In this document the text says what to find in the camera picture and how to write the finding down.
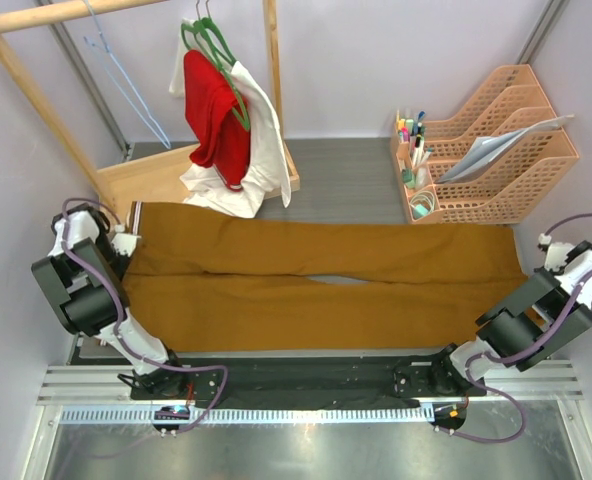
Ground mustard brown trousers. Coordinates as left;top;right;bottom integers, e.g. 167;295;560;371
123;202;526;352

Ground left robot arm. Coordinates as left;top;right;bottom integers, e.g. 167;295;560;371
31;202;188;400

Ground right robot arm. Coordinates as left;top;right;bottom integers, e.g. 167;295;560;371
426;235;592;396

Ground green hanger back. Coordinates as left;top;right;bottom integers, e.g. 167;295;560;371
180;0;228;72

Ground green hanger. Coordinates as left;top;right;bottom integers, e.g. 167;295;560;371
196;1;250;132
180;0;228;72

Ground green hanger front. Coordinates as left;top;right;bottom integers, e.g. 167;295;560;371
196;1;250;132

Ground wooden clothes rack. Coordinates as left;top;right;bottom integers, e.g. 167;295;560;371
0;0;301;216

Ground white shirt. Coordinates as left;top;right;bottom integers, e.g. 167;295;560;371
170;34;292;218

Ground red shirt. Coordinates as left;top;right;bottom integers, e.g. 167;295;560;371
183;50;250;192

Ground green eraser box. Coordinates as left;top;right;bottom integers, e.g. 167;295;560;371
401;169;415;189

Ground pens in organizer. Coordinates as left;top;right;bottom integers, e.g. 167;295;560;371
394;110;434;169

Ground grey paper folder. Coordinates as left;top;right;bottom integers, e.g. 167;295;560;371
435;114;575;185

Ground peach plastic desk organizer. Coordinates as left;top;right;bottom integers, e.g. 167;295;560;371
392;64;579;225

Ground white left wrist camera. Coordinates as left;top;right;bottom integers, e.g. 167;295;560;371
110;232;141;257

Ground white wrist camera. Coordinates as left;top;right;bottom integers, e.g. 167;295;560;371
110;232;141;257
538;233;574;275

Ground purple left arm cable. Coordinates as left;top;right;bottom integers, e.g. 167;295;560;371
61;197;230;441

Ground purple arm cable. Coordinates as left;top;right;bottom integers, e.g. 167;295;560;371
61;197;230;441
425;212;592;443

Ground light blue wire hanger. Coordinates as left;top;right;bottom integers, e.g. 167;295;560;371
83;0;172;150

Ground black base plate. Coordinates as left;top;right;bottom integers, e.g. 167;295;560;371
129;354;488;401

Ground white slotted cable duct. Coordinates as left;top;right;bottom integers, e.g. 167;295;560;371
60;404;435;426

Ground mint charger with cable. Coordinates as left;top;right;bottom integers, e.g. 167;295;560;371
409;191;436;220

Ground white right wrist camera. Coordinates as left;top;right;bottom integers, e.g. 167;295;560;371
538;233;574;275

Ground aluminium frame rail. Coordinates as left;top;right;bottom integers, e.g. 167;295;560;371
38;360;583;410

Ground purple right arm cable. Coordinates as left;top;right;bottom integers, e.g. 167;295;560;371
425;212;592;443

